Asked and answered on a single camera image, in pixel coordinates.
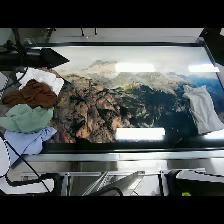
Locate grey T-shirt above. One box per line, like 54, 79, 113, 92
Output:
182, 84, 224, 135

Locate white garment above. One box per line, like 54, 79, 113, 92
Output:
15, 67, 65, 96

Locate brown garment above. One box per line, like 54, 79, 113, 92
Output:
1, 79, 59, 110

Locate pale green garment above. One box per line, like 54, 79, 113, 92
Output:
0, 103, 55, 134

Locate light blue garment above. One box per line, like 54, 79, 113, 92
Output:
2, 126, 58, 166

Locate silver frame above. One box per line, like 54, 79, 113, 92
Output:
0, 149, 224, 197

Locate black cable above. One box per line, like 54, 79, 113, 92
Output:
0, 131, 52, 194

